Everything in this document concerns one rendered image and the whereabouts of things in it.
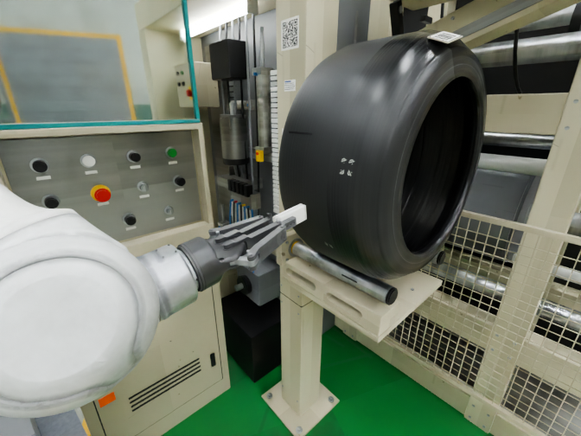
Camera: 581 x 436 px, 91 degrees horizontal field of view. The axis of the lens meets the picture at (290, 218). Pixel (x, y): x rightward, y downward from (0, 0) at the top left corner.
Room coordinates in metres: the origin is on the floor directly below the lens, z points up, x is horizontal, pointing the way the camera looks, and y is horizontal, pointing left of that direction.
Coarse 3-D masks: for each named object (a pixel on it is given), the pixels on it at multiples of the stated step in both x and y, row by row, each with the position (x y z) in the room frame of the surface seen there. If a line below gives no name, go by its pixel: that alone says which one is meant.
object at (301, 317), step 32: (288, 0) 0.93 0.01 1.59; (320, 0) 0.91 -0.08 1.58; (320, 32) 0.91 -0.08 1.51; (288, 64) 0.93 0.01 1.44; (288, 96) 0.93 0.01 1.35; (288, 288) 0.93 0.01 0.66; (288, 320) 0.93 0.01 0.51; (320, 320) 0.95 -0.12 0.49; (288, 352) 0.93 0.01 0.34; (320, 352) 0.95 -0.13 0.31; (288, 384) 0.93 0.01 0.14
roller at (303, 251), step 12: (300, 252) 0.77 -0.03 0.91; (312, 252) 0.75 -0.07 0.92; (312, 264) 0.74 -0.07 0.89; (324, 264) 0.70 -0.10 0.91; (336, 264) 0.68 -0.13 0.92; (336, 276) 0.66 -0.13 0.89; (348, 276) 0.64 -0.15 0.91; (360, 276) 0.62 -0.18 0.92; (360, 288) 0.61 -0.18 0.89; (372, 288) 0.58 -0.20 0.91; (384, 288) 0.57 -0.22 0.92; (396, 288) 0.57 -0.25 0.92; (384, 300) 0.56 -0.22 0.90
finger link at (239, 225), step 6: (258, 216) 0.48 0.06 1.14; (240, 222) 0.46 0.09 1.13; (246, 222) 0.46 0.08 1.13; (252, 222) 0.47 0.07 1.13; (216, 228) 0.45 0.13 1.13; (222, 228) 0.44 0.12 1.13; (228, 228) 0.44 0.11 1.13; (234, 228) 0.45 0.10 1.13; (240, 228) 0.45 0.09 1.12; (210, 234) 0.44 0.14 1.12
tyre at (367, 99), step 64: (320, 64) 0.72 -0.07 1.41; (384, 64) 0.57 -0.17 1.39; (448, 64) 0.59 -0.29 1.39; (320, 128) 0.58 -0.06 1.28; (384, 128) 0.50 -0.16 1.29; (448, 128) 0.90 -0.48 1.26; (320, 192) 0.55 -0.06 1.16; (384, 192) 0.49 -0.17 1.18; (448, 192) 0.86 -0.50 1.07; (384, 256) 0.52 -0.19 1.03
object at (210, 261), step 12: (192, 240) 0.36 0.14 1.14; (204, 240) 0.36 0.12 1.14; (192, 252) 0.34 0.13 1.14; (204, 252) 0.35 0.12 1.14; (216, 252) 0.37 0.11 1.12; (228, 252) 0.37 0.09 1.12; (240, 252) 0.37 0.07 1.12; (192, 264) 0.33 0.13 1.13; (204, 264) 0.34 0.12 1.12; (216, 264) 0.34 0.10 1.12; (228, 264) 0.36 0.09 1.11; (204, 276) 0.33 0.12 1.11; (216, 276) 0.34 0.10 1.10; (204, 288) 0.33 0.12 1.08
